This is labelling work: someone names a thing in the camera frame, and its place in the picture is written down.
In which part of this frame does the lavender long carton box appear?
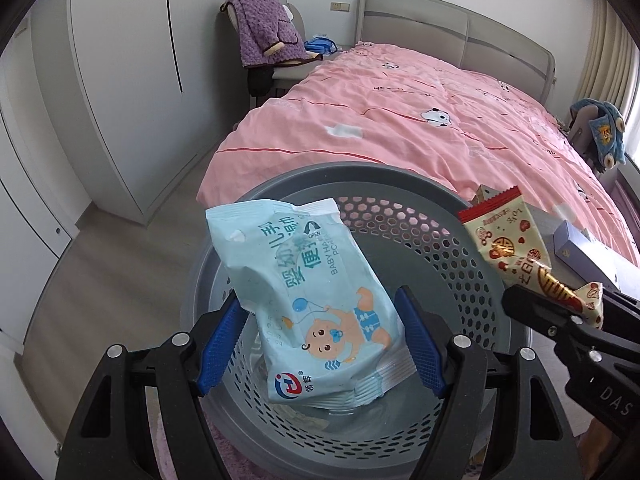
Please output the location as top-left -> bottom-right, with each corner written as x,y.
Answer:
553,221 -> 639,299

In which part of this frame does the red white snack wrapper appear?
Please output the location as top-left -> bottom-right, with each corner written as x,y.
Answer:
458,186 -> 604,328

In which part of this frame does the blue baby wipes pack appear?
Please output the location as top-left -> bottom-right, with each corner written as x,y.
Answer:
205,198 -> 416,412

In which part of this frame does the written paper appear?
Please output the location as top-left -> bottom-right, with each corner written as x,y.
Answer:
270,403 -> 330,431

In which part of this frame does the grey perforated trash basket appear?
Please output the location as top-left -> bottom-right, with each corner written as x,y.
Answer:
183,162 -> 528,479

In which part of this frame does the grey wooden table board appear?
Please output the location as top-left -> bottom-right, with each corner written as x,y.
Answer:
472,184 -> 640,441

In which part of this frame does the blue denim bear jacket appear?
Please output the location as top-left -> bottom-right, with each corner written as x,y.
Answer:
570,99 -> 626,170

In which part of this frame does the pink bed duvet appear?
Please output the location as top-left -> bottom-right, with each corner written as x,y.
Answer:
196,44 -> 639,262

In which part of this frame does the beige curtain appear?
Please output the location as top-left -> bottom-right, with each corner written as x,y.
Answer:
576,0 -> 639,117

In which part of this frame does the grey upholstered headboard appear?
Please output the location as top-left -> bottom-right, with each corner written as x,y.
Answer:
355,0 -> 555,104

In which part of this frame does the blue bag on nightstand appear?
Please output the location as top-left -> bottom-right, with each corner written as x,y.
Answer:
304,36 -> 340,55

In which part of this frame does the white wardrobe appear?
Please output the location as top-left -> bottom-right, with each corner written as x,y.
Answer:
1,0 -> 250,252

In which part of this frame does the grey chair left of bed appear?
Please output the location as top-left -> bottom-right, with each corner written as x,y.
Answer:
220,0 -> 323,106

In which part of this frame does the purple knitted blanket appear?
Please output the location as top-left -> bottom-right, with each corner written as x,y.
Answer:
220,0 -> 316,68

